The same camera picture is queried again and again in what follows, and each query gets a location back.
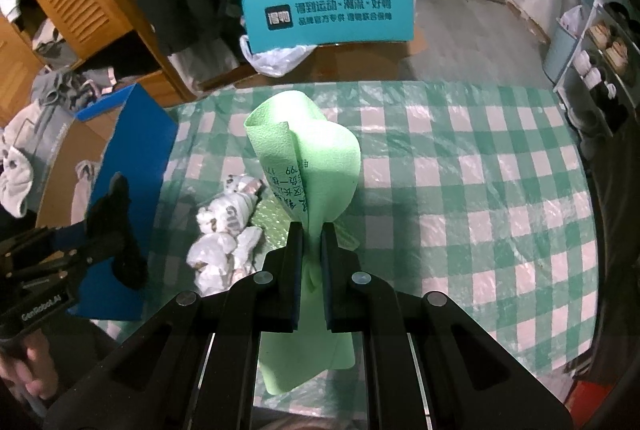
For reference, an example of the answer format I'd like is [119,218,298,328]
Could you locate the brown cardboard box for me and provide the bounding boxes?
[200,34,427,92]

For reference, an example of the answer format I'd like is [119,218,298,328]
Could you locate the white plastic bag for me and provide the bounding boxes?
[240,34,317,78]

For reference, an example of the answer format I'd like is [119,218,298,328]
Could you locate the blue-edged cardboard box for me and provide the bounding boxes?
[34,82,179,322]

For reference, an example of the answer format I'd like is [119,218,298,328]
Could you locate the green glitter sheet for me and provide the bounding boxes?
[250,193,359,257]

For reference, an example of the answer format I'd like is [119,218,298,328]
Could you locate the black sock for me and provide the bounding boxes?
[85,172,149,291]

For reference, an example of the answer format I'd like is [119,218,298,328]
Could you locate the wooden louvered wardrobe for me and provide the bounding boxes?
[0,0,202,125]

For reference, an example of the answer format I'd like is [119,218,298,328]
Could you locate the light green cloth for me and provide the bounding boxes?
[244,90,361,395]

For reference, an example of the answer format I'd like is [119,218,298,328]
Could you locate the shoe rack with shoes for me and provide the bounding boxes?
[544,0,639,138]

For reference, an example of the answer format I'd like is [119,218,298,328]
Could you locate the teal shoe box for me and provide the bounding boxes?
[242,0,414,52]

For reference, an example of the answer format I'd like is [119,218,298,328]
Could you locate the person's left hand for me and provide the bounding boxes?
[1,329,60,401]

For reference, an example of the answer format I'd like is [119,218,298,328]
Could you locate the white patterned sock bundle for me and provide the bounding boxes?
[186,174,262,297]

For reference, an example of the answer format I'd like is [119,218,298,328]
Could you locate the grey fabric pouch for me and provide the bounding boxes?
[70,160,101,224]

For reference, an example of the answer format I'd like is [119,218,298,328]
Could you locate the grey hoodie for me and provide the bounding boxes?
[30,67,117,112]

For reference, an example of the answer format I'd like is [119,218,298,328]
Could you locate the light grey towel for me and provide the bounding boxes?
[1,101,42,219]

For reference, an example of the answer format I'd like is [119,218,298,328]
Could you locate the green checkered tablecloth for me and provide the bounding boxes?
[92,80,599,420]

